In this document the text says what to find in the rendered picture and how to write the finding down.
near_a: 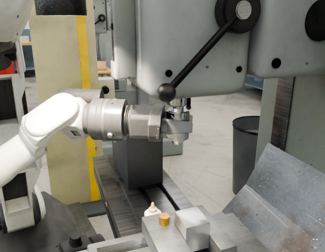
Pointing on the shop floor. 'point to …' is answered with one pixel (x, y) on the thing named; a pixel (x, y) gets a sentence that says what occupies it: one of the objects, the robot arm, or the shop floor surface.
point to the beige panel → (81, 154)
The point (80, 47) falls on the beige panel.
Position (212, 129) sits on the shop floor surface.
